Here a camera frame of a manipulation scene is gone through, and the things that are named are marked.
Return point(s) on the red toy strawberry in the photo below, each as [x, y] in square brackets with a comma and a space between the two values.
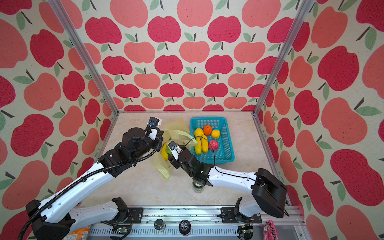
[213, 145]

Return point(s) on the black round knob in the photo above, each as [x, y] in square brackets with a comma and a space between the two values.
[185, 227]

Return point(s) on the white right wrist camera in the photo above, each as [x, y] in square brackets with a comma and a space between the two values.
[175, 150]

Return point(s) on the yellow toy mango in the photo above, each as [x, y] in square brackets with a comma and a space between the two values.
[164, 152]

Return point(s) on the aluminium front rail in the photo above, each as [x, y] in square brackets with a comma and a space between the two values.
[208, 223]

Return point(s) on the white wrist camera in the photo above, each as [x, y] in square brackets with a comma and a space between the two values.
[175, 150]
[153, 128]

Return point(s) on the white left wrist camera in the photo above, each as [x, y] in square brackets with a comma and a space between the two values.
[153, 128]

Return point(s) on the left aluminium corner post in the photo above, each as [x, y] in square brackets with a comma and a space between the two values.
[71, 31]

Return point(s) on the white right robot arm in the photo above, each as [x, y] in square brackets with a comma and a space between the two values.
[266, 193]

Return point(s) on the teal plastic basket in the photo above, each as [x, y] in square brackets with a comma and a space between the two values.
[225, 152]

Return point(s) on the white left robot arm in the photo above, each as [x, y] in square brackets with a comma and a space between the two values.
[57, 216]

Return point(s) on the yellow toy peach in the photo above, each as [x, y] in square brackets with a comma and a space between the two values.
[216, 134]

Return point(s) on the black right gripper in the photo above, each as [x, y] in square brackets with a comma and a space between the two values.
[185, 150]

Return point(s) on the green toy fruit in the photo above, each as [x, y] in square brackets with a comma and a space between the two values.
[168, 151]

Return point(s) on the yellow toy corn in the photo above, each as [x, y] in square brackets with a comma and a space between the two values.
[198, 147]

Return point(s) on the right aluminium corner post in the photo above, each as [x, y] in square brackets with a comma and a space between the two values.
[301, 15]

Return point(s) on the yellow toy banana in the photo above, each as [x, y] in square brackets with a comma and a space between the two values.
[205, 144]

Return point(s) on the orange snack packet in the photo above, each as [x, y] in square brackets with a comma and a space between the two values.
[80, 234]

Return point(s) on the yellow toy fruit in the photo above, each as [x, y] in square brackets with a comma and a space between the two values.
[198, 132]

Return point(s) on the pink snack packet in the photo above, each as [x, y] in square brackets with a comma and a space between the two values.
[269, 231]

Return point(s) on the orange toy tangerine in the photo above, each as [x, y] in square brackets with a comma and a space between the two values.
[207, 129]

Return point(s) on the yellow plastic bag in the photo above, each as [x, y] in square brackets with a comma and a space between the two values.
[178, 132]

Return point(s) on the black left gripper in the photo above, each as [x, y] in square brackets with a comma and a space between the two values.
[157, 138]

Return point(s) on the grey round button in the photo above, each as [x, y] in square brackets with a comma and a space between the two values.
[159, 225]

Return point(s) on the aluminium corner post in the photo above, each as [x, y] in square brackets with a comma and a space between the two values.
[71, 31]
[301, 15]

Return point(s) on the green drink can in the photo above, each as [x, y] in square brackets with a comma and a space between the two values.
[197, 187]

